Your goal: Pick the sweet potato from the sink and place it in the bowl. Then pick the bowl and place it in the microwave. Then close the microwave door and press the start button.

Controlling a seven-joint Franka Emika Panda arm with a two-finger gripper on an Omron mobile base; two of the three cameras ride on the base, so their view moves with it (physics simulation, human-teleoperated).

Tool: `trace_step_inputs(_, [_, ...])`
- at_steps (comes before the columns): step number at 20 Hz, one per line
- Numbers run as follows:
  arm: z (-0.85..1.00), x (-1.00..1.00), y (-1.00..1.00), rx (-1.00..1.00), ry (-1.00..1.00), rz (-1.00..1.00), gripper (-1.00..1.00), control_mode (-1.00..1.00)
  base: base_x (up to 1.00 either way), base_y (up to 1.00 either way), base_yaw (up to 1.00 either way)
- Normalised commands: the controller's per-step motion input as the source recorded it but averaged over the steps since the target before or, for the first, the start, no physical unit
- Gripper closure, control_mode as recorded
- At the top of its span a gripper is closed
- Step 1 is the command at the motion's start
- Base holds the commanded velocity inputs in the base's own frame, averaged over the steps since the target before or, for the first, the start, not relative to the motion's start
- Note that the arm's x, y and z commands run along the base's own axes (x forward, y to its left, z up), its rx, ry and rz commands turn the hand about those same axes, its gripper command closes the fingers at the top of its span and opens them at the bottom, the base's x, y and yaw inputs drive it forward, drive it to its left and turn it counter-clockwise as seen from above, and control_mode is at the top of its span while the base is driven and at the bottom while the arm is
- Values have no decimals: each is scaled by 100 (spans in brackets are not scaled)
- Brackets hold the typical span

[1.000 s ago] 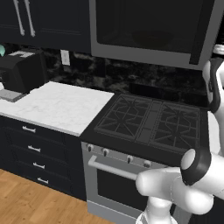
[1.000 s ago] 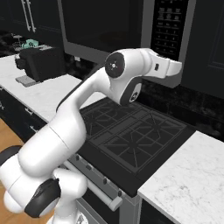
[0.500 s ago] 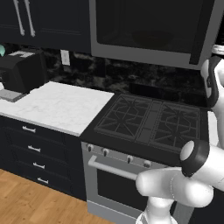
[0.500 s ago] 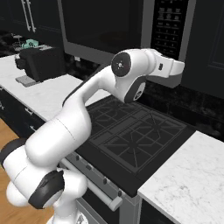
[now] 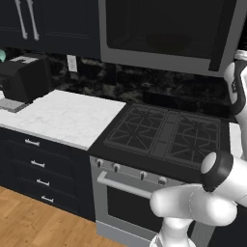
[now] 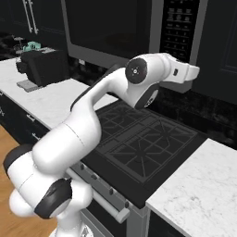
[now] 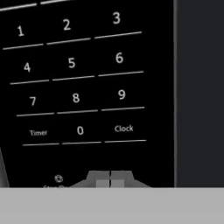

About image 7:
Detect black microwave oven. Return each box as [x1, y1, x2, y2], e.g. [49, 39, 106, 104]
[0, 0, 179, 189]

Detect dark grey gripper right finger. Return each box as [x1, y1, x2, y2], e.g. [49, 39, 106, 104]
[110, 171, 152, 189]

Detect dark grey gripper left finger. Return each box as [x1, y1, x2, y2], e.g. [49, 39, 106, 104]
[70, 171, 111, 189]

